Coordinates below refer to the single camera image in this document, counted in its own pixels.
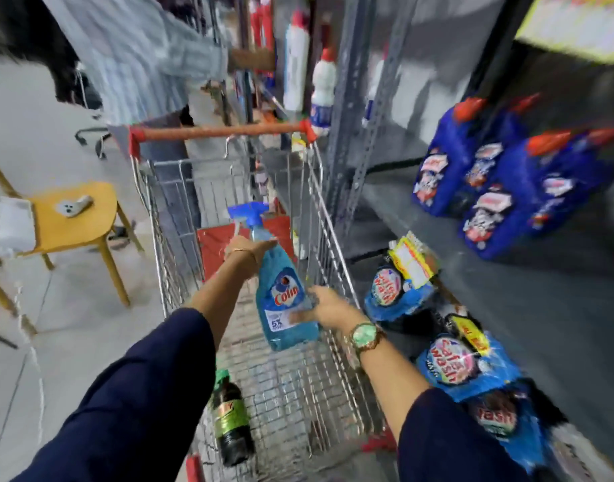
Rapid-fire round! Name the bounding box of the person's right hand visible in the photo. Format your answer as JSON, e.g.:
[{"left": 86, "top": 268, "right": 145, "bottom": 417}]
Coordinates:
[{"left": 289, "top": 286, "right": 366, "bottom": 333}]

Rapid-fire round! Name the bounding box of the person's left hand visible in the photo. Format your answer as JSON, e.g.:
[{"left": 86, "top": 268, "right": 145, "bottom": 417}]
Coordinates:
[{"left": 224, "top": 235, "right": 279, "bottom": 281}]

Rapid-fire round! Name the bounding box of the blue glass cleaner spray bottle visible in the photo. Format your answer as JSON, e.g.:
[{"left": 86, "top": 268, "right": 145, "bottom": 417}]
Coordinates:
[{"left": 228, "top": 202, "right": 322, "bottom": 352}]

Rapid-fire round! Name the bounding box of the person's right forearm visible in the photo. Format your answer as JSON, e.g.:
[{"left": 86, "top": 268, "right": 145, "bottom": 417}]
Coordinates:
[{"left": 354, "top": 328, "right": 531, "bottom": 482}]

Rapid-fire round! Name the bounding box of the person's left forearm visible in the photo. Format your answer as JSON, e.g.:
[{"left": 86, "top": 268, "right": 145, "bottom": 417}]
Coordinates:
[{"left": 10, "top": 256, "right": 260, "bottom": 482}]

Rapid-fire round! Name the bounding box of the gold wristwatch with green dial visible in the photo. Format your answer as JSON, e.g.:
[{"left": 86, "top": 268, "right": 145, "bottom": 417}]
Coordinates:
[{"left": 347, "top": 321, "right": 387, "bottom": 355}]

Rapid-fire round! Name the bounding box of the metal shopping cart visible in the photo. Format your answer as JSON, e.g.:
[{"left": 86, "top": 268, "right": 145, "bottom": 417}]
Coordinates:
[{"left": 128, "top": 118, "right": 399, "bottom": 482}]

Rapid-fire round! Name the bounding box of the blue detergent pouch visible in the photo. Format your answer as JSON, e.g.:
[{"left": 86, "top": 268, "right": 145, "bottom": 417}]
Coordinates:
[
  {"left": 467, "top": 380, "right": 556, "bottom": 473},
  {"left": 416, "top": 315, "right": 523, "bottom": 402},
  {"left": 364, "top": 232, "right": 441, "bottom": 323}
]

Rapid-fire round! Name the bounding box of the dark bottle with green label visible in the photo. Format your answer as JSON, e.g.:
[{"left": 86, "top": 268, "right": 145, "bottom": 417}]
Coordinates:
[{"left": 209, "top": 369, "right": 256, "bottom": 468}]

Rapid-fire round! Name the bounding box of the short white bottle red cap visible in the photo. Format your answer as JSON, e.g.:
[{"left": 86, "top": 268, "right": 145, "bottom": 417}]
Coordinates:
[{"left": 309, "top": 47, "right": 338, "bottom": 137}]

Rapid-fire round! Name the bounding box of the tall white bottle red cap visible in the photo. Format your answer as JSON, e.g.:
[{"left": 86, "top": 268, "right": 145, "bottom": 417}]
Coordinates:
[{"left": 283, "top": 10, "right": 312, "bottom": 114}]

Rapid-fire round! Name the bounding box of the blue detergent jug orange cap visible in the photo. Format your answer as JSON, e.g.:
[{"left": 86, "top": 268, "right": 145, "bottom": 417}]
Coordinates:
[
  {"left": 527, "top": 124, "right": 614, "bottom": 237},
  {"left": 459, "top": 130, "right": 575, "bottom": 260},
  {"left": 412, "top": 97, "right": 488, "bottom": 217},
  {"left": 448, "top": 93, "right": 542, "bottom": 217}
]

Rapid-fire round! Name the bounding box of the yellow wooden chair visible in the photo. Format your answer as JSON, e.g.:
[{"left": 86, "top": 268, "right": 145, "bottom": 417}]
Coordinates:
[{"left": 0, "top": 152, "right": 145, "bottom": 308}]

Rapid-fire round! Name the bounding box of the white handheld device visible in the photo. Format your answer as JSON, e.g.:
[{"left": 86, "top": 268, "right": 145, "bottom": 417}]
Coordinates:
[{"left": 54, "top": 195, "right": 94, "bottom": 218}]

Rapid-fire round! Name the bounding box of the grey metal shelf rack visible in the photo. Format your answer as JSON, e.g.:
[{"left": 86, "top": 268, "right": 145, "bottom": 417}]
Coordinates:
[{"left": 323, "top": 0, "right": 614, "bottom": 482}]

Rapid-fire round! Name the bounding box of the black office chair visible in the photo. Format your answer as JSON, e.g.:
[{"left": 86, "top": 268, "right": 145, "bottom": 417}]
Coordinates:
[{"left": 61, "top": 60, "right": 113, "bottom": 160}]

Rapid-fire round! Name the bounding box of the white cloth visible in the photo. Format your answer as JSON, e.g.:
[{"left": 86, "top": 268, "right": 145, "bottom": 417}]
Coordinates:
[{"left": 0, "top": 196, "right": 38, "bottom": 258}]

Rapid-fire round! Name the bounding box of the yellow shelf sign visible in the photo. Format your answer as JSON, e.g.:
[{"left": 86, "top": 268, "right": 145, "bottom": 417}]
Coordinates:
[{"left": 515, "top": 0, "right": 614, "bottom": 65}]

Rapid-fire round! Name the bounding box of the gold bracelet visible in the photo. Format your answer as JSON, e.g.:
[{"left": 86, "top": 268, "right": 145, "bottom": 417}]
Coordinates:
[{"left": 225, "top": 247, "right": 258, "bottom": 270}]

